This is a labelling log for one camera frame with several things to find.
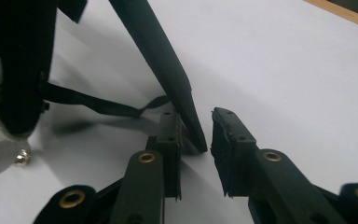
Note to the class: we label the white table cover sheet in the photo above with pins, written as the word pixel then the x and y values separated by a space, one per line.
pixel 276 77

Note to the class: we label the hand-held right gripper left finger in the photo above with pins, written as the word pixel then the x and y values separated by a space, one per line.
pixel 171 155

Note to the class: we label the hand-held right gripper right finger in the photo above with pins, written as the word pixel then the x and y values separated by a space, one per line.
pixel 230 155

